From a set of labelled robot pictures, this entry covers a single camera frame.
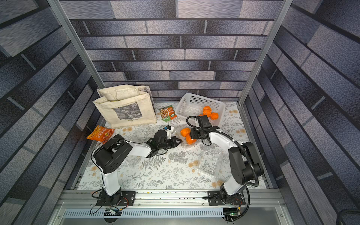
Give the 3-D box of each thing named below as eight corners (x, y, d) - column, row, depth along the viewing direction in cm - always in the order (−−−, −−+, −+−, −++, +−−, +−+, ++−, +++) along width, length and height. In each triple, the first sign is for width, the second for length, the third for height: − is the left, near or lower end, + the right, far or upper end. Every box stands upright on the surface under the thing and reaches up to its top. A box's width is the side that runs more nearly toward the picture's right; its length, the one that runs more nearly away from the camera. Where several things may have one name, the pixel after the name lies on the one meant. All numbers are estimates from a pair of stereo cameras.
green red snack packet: (163, 123, 109) (163, 121, 107) (158, 110, 117) (158, 108, 115) (177, 118, 112) (177, 116, 110) (171, 107, 120) (171, 105, 118)
